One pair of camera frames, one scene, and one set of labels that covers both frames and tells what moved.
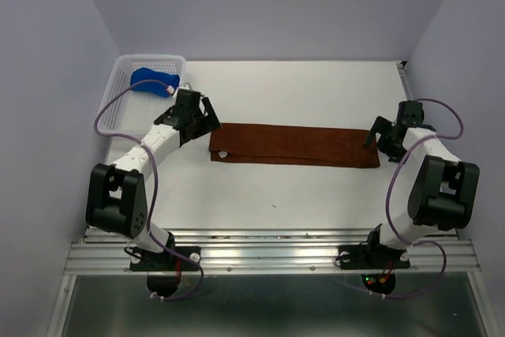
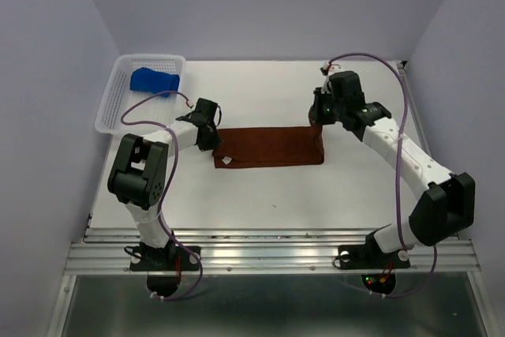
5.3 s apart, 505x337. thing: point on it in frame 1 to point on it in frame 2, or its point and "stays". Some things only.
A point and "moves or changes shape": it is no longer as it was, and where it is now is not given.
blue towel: (159, 90) stays
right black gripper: (380, 125) to (316, 113)
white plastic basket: (135, 112) stays
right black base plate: (366, 257) stays
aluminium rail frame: (106, 252) stays
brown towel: (290, 144) moves or changes shape
